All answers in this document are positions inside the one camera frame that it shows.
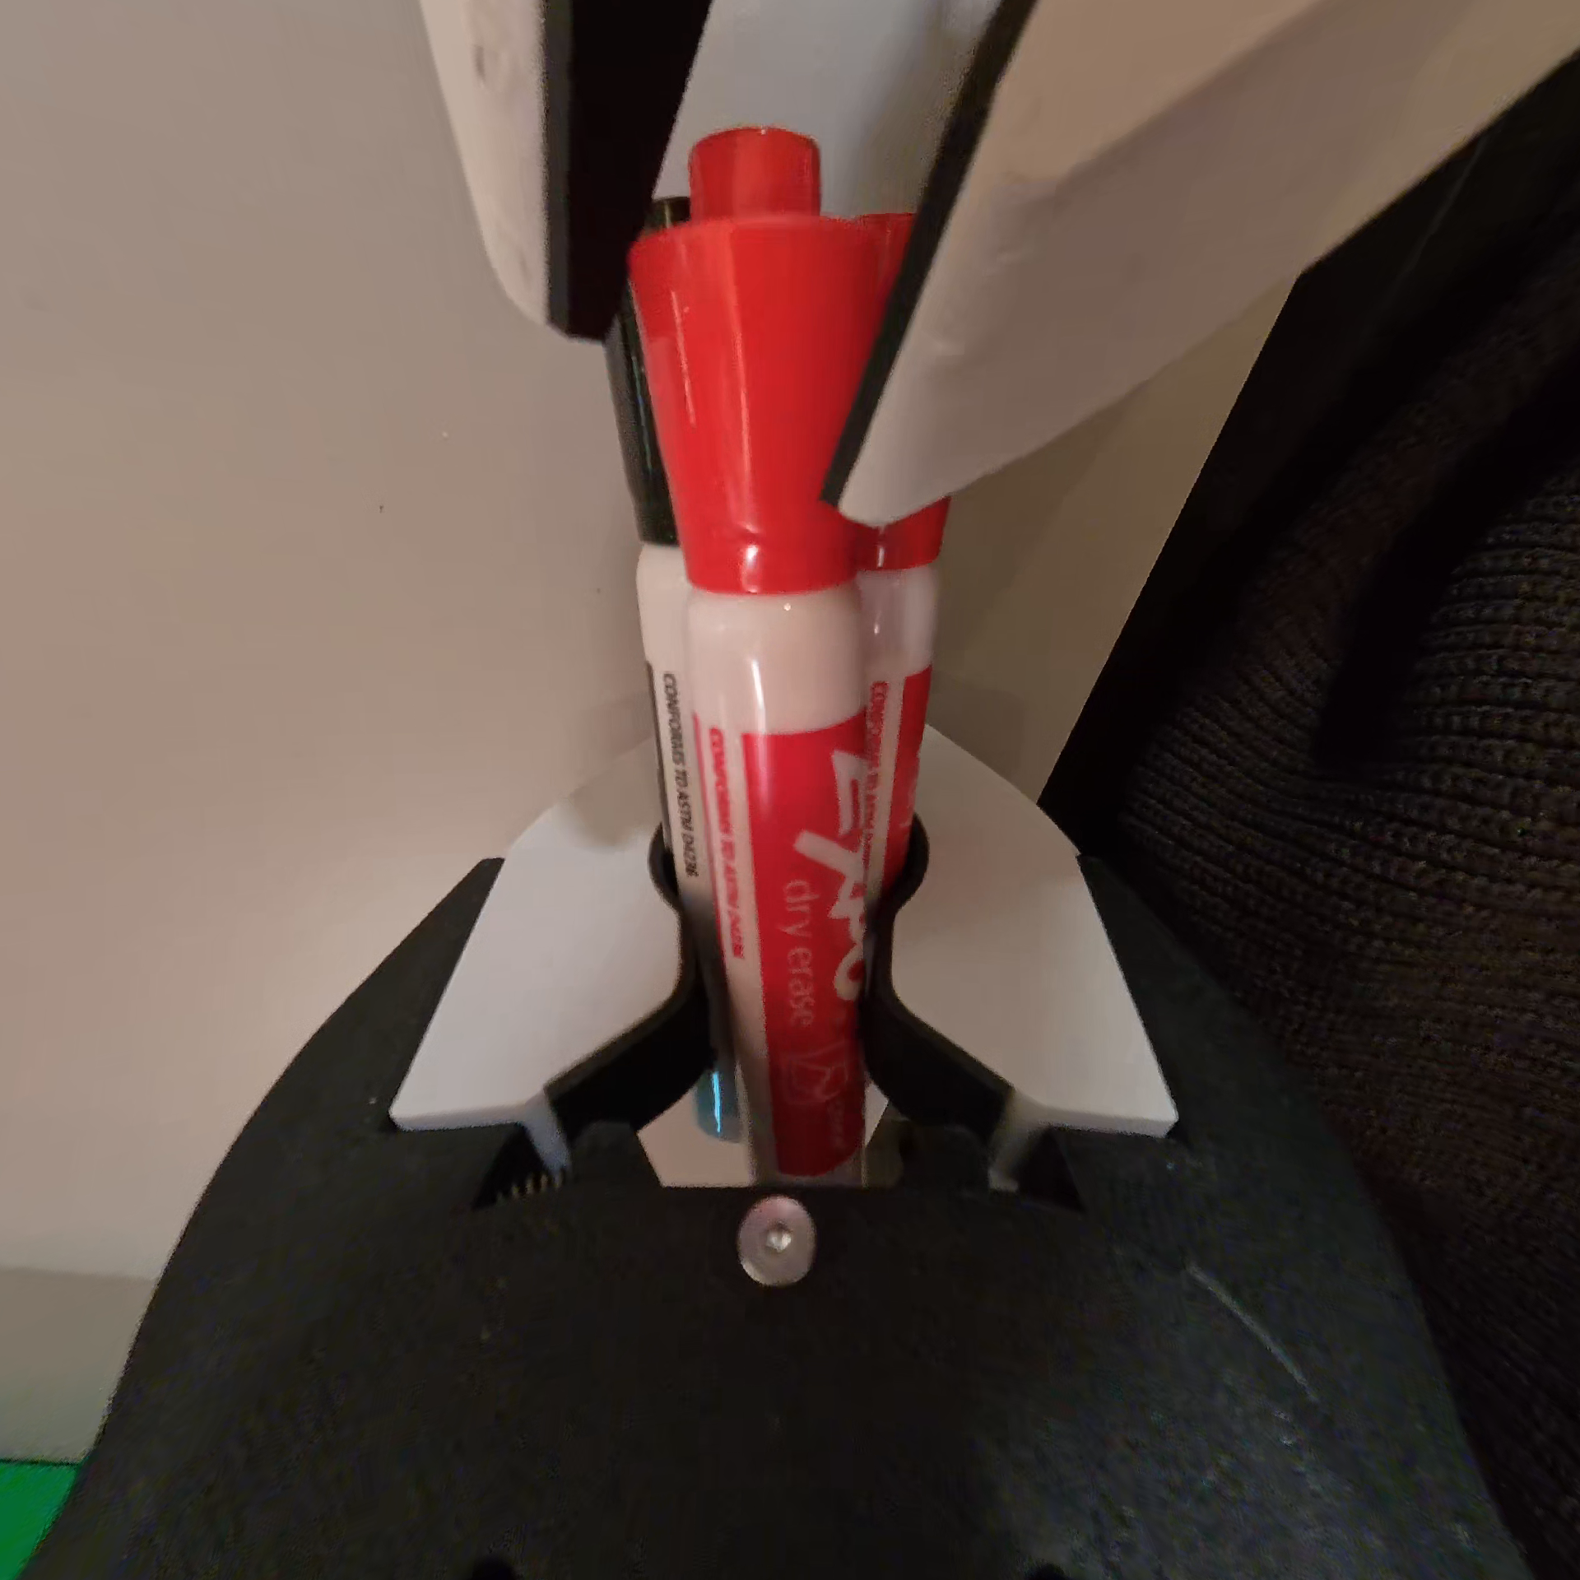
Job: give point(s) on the person's black sweater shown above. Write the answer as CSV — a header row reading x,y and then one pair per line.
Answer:
x,y
1357,864

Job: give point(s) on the green plastic bin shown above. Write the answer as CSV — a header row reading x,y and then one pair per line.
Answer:
x,y
35,1520

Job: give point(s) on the black dry erase marker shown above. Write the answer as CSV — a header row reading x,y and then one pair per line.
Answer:
x,y
662,617

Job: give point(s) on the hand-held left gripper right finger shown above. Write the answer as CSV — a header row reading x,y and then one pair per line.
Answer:
x,y
1037,986

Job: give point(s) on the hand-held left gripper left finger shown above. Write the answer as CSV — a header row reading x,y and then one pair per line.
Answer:
x,y
529,986

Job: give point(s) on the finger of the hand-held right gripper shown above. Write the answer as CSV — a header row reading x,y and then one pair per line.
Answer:
x,y
1171,187
493,125

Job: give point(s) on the red dry erase marker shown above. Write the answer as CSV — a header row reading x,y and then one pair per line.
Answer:
x,y
907,617
766,430

